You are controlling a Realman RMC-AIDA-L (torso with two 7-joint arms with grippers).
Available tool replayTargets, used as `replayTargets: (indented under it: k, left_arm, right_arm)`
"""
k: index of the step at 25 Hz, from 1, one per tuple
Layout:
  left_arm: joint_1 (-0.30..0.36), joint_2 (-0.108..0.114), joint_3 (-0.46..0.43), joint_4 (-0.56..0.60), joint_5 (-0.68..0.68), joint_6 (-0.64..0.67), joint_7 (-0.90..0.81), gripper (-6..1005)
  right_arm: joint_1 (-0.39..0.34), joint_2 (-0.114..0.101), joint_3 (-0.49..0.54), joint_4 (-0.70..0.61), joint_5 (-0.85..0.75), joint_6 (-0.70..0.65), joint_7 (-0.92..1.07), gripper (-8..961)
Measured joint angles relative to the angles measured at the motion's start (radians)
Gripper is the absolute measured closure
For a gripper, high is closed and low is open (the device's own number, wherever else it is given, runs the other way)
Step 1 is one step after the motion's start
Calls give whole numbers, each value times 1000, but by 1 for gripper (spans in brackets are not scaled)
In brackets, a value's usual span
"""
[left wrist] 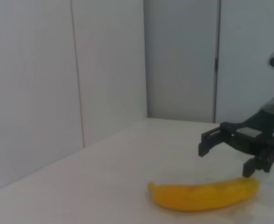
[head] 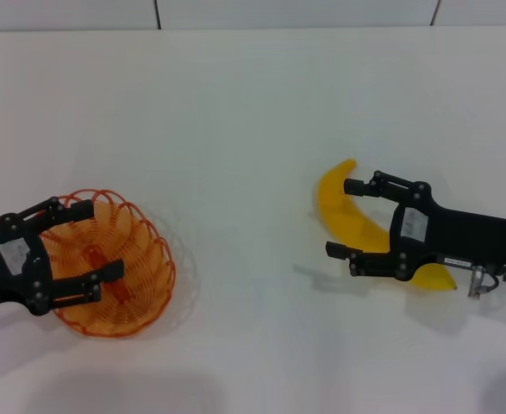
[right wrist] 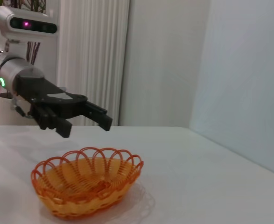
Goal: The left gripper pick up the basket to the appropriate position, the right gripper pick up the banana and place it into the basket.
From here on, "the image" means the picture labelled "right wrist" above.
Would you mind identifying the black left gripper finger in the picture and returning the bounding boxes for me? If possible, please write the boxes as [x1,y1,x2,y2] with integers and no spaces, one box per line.
[30,102,72,139]
[84,101,113,132]

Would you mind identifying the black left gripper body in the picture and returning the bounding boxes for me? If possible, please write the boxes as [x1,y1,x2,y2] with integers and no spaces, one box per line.
[14,68,89,119]

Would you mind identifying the orange plastic wire basket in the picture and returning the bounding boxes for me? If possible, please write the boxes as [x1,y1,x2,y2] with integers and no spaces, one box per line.
[31,147,144,220]

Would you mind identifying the white pleated curtain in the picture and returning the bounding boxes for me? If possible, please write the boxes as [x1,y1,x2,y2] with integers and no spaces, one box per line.
[57,0,130,126]

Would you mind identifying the dark decorative twigs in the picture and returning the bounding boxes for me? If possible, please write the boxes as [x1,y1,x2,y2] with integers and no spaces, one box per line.
[24,0,49,66]

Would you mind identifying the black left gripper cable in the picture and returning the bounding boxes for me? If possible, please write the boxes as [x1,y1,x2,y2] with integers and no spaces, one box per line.
[10,98,33,119]

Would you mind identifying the white robot head camera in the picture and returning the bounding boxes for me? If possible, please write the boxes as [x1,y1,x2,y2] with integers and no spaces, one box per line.
[0,5,59,42]

